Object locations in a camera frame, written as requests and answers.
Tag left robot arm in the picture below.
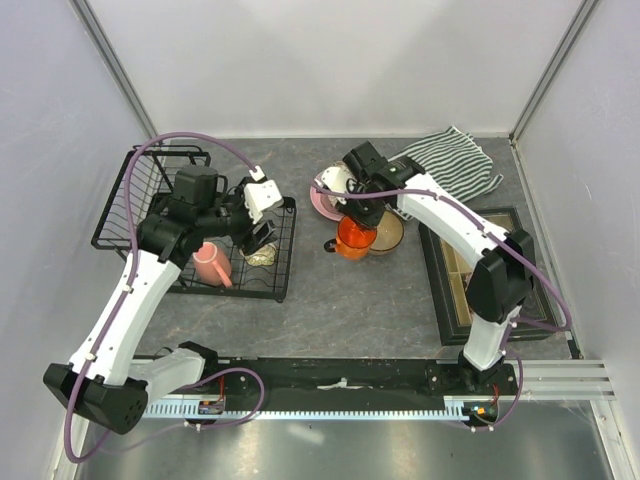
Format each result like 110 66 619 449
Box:
43 165 283 435

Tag pink mug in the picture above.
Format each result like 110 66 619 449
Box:
192 242 233 288

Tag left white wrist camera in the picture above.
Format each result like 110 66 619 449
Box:
243 166 283 225

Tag striped towel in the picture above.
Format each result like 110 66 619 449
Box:
392 126 504 202

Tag purple cable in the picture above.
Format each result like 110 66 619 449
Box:
309 179 574 434
63 132 261 464

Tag pink plate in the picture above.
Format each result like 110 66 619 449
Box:
310 172 343 222

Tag brown bowl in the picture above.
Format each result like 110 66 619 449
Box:
369 211 404 256

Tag white cable duct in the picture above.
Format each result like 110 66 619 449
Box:
143 397 469 421

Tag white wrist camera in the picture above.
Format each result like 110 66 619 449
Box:
243 166 283 225
316 166 354 194

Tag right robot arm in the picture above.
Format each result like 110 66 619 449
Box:
316 142 535 394

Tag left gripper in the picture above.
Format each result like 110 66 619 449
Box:
199 177 277 255

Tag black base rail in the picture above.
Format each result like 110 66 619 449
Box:
139 354 521 414

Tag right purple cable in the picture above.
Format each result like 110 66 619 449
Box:
309 179 574 434

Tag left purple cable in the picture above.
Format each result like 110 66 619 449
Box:
63 132 261 464

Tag patterned small bowl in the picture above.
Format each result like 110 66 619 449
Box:
242 242 278 267

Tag orange mug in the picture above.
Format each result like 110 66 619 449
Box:
323 217 377 260

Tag black wire dish rack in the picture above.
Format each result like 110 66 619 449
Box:
91 144 297 303

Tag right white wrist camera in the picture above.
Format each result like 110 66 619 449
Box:
316 166 354 194

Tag speckled grey plate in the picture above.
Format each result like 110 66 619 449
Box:
331 161 350 174

